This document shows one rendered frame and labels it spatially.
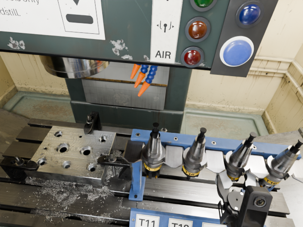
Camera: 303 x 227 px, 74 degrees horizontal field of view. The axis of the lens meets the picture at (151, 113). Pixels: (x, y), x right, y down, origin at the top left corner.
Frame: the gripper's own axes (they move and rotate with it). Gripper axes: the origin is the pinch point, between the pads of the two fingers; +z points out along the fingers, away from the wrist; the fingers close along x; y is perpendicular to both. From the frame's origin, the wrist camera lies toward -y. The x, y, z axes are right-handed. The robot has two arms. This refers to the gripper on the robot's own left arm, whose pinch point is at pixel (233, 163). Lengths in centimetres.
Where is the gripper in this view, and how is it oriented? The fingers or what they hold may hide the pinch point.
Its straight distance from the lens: 61.4
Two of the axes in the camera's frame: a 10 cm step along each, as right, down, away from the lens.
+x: 9.9, 1.1, -0.4
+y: -0.5, 7.2, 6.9
